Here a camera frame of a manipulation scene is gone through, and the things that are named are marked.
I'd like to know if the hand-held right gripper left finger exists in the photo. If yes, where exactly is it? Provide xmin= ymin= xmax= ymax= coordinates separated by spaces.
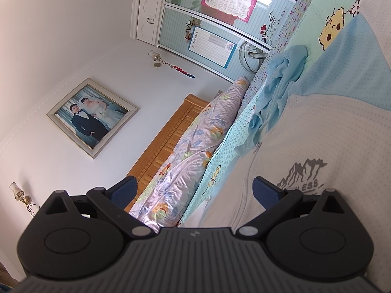
xmin=43 ymin=175 xmax=156 ymax=241

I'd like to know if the light blue and white jacket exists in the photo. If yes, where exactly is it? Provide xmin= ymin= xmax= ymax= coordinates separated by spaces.
xmin=198 ymin=0 xmax=391 ymax=284

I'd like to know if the wall lamp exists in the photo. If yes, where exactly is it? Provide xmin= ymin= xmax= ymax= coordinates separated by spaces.
xmin=148 ymin=49 xmax=167 ymax=68
xmin=9 ymin=181 xmax=40 ymax=216

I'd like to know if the wooden headboard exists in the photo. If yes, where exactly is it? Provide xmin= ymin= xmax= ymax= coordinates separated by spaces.
xmin=125 ymin=93 xmax=223 ymax=212

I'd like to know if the white blue-edged wall poster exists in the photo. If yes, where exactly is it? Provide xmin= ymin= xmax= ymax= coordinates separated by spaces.
xmin=187 ymin=26 xmax=236 ymax=68

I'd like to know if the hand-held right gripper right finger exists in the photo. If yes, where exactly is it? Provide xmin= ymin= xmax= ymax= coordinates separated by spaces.
xmin=236 ymin=176 xmax=348 ymax=240

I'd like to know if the framed wedding photo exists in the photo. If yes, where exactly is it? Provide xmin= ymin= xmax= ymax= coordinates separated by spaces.
xmin=46 ymin=78 xmax=140 ymax=160

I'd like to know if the white wardrobe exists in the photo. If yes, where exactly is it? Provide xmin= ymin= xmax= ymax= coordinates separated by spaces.
xmin=131 ymin=0 xmax=324 ymax=83

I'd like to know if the floral satin duvet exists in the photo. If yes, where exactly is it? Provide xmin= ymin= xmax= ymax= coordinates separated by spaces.
xmin=128 ymin=76 xmax=249 ymax=228

